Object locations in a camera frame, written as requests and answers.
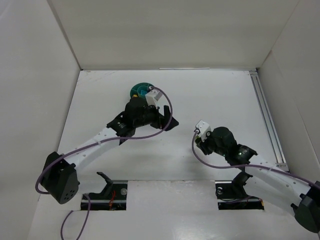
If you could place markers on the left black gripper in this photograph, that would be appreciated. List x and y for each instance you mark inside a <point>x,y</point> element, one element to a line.
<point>157,117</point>

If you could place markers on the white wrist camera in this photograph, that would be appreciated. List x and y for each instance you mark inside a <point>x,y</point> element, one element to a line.
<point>153,95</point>
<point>203,129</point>

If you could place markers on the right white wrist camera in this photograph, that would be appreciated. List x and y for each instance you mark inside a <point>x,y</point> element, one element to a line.
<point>203,129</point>

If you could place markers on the teal round divided container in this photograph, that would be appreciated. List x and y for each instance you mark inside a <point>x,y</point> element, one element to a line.
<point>138,87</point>

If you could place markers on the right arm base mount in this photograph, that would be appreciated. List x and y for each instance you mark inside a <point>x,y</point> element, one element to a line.
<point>232,196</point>

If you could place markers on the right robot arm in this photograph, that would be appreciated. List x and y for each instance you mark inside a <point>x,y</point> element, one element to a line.
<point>258,178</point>

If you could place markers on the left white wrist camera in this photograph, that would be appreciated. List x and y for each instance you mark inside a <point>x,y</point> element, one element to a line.
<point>153,95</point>

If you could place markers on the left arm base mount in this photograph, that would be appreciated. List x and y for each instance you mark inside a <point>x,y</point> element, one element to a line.
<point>113,196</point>

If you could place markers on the aluminium rail right edge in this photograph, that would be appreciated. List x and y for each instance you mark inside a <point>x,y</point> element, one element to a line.
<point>269,124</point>

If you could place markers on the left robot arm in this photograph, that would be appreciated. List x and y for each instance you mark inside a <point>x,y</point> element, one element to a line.
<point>59,177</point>

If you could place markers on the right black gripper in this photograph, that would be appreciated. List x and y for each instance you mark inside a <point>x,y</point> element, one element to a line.
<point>203,146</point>

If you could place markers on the teal square lego brick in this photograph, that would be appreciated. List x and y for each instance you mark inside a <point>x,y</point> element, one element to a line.
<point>142,93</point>

